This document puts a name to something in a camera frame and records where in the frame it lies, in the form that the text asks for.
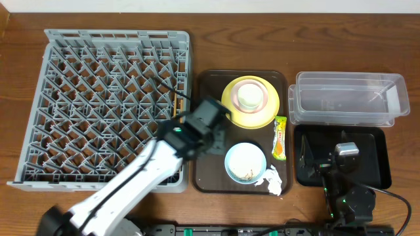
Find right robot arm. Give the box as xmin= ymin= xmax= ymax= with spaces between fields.
xmin=299 ymin=135 xmax=376 ymax=229

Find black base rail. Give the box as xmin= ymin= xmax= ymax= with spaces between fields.
xmin=134 ymin=224 xmax=394 ymax=236

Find black tray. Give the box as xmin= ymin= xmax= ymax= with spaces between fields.
xmin=294 ymin=125 xmax=392 ymax=189

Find pink bowl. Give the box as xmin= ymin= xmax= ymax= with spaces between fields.
xmin=230 ymin=79 xmax=268 ymax=113

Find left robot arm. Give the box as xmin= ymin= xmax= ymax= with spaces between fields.
xmin=36 ymin=98 xmax=231 ymax=235

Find white cup in bowl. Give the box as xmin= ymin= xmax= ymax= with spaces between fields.
xmin=238 ymin=84 xmax=263 ymax=110

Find clear plastic bin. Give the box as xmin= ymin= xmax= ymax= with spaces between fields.
xmin=288 ymin=71 xmax=410 ymax=127

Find grey dishwasher rack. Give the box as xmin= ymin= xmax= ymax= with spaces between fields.
xmin=10 ymin=29 xmax=192 ymax=191

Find yellow plate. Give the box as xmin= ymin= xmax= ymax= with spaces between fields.
xmin=221 ymin=75 xmax=280 ymax=129

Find white tissue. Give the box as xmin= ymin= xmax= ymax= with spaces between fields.
xmin=254 ymin=165 xmax=282 ymax=196

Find dark brown serving tray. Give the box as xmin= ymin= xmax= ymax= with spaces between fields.
xmin=192 ymin=69 xmax=293 ymax=195

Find wooden chopstick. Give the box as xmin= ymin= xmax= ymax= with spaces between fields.
xmin=178 ymin=99 xmax=184 ymax=123
xmin=173 ymin=88 xmax=177 ymax=117

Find yellow green snack wrapper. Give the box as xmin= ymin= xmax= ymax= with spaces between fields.
xmin=272 ymin=116 xmax=287 ymax=161

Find food scraps rice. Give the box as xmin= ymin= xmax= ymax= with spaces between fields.
xmin=229 ymin=148 xmax=261 ymax=182

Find light blue bowl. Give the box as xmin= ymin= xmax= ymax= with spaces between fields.
xmin=224 ymin=142 xmax=266 ymax=185

